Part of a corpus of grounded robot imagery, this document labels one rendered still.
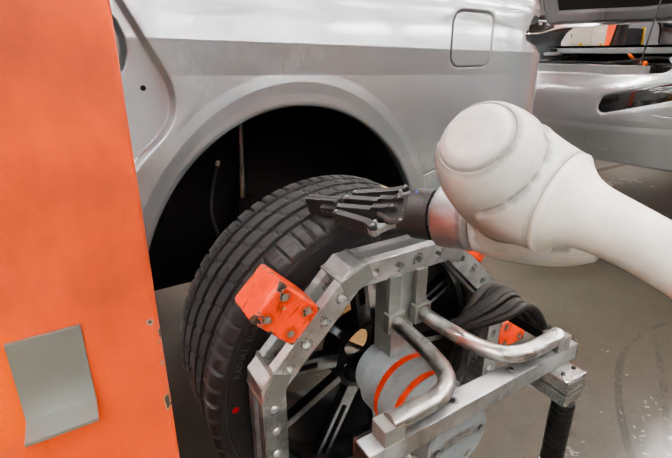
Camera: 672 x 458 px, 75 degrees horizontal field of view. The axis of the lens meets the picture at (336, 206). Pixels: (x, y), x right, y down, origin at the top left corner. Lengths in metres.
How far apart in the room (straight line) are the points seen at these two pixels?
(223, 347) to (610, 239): 0.56
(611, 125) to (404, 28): 2.15
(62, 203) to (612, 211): 0.47
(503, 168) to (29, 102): 0.39
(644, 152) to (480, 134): 2.86
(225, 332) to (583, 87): 2.85
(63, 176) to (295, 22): 0.73
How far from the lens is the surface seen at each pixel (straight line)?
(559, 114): 3.31
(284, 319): 0.66
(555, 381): 0.83
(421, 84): 1.29
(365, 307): 0.88
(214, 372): 0.79
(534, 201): 0.42
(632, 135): 3.20
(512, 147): 0.40
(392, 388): 0.81
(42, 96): 0.44
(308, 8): 1.09
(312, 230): 0.73
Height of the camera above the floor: 1.43
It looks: 19 degrees down
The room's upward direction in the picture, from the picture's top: straight up
